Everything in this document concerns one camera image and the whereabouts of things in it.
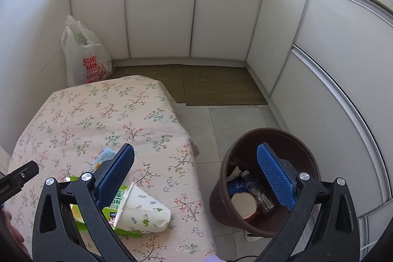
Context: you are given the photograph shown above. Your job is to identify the red instant noodle cup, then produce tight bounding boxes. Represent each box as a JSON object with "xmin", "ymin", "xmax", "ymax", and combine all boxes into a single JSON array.
[{"xmin": 230, "ymin": 192, "xmax": 261, "ymax": 221}]

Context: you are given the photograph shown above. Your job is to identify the crumpled white tissue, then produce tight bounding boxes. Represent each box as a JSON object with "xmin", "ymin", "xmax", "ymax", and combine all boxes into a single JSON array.
[{"xmin": 227, "ymin": 166, "xmax": 244, "ymax": 180}]

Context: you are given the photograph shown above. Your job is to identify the person's left hand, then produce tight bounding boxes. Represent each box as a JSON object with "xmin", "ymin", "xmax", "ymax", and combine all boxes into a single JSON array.
[{"xmin": 0, "ymin": 208, "xmax": 25, "ymax": 253}]

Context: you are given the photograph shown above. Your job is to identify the brown trash bin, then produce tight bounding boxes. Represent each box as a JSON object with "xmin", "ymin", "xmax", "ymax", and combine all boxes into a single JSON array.
[{"xmin": 210, "ymin": 128, "xmax": 321, "ymax": 239}]

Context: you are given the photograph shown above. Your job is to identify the white low cabinet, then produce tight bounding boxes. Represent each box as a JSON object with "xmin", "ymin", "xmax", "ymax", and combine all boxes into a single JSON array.
[{"xmin": 67, "ymin": 0, "xmax": 393, "ymax": 220}]

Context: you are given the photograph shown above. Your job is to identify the floral tablecloth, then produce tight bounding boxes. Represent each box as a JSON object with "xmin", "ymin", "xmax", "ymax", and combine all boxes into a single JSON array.
[{"xmin": 6, "ymin": 75, "xmax": 217, "ymax": 262}]

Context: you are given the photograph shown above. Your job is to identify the white paper cup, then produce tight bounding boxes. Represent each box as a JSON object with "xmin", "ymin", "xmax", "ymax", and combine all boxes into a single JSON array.
[{"xmin": 113, "ymin": 182, "xmax": 171, "ymax": 233}]

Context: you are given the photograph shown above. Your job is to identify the white plastic shopping bag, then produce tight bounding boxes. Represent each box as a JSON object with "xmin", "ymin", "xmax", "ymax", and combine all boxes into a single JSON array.
[{"xmin": 61, "ymin": 15, "xmax": 113, "ymax": 87}]

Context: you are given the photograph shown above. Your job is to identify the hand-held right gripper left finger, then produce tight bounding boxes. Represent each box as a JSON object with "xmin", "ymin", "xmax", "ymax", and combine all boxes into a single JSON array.
[{"xmin": 31, "ymin": 143, "xmax": 136, "ymax": 262}]

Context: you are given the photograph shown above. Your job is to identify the dark blue packet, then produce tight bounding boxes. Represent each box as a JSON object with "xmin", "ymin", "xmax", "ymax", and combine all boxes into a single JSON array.
[{"xmin": 227, "ymin": 173, "xmax": 261, "ymax": 195}]

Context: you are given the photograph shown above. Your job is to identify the green snack bag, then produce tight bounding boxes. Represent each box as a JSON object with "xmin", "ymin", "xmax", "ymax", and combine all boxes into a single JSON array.
[{"xmin": 66, "ymin": 176, "xmax": 145, "ymax": 238}]

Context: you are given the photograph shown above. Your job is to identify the light blue drink packet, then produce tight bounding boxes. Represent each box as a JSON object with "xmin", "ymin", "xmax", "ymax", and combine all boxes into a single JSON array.
[{"xmin": 89, "ymin": 148, "xmax": 117, "ymax": 172}]

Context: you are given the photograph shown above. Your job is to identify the crushed clear plastic bottle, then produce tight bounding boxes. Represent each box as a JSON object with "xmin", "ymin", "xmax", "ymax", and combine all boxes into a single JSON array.
[{"xmin": 246, "ymin": 179, "xmax": 275, "ymax": 213}]

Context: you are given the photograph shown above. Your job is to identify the green woven floor mat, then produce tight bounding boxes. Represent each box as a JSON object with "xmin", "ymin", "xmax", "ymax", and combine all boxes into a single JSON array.
[
  {"xmin": 182, "ymin": 66, "xmax": 268, "ymax": 107},
  {"xmin": 113, "ymin": 64, "xmax": 187, "ymax": 104}
]

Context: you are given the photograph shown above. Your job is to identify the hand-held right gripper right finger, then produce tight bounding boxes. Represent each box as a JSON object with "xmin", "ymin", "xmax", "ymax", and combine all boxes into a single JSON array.
[{"xmin": 256, "ymin": 142, "xmax": 360, "ymax": 262}]

